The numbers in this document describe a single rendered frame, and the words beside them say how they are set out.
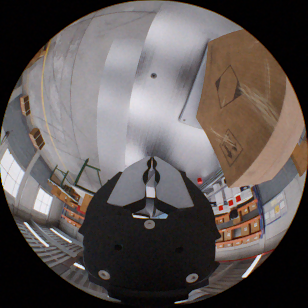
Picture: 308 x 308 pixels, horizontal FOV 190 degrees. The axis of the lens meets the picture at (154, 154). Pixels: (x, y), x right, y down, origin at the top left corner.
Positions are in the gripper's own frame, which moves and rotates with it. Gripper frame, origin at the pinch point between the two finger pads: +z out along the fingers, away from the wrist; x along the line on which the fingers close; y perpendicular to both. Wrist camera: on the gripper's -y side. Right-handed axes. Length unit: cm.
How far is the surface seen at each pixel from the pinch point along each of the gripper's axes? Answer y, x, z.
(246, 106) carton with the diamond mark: -9.4, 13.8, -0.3
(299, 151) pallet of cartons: -22, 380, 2
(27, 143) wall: 31, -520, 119
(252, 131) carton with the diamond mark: -5.9, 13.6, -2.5
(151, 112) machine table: -4.1, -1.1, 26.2
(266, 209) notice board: 225, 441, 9
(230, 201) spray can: 35, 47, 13
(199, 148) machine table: 10.6, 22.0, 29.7
